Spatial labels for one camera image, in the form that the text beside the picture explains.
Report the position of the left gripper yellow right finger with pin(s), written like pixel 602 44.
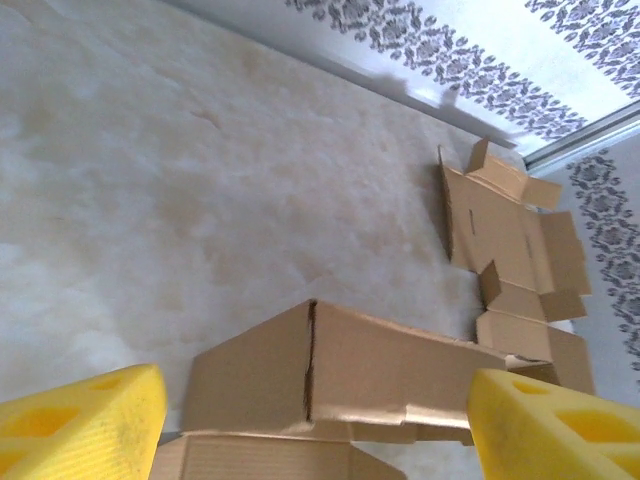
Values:
pixel 560 435

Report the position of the aluminium rear rail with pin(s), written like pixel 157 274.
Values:
pixel 350 74

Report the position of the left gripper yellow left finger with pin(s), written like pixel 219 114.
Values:
pixel 75 430

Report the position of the aluminium corner post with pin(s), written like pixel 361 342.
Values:
pixel 585 135

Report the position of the brown cardboard box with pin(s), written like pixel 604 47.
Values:
pixel 500 225
pixel 375 360

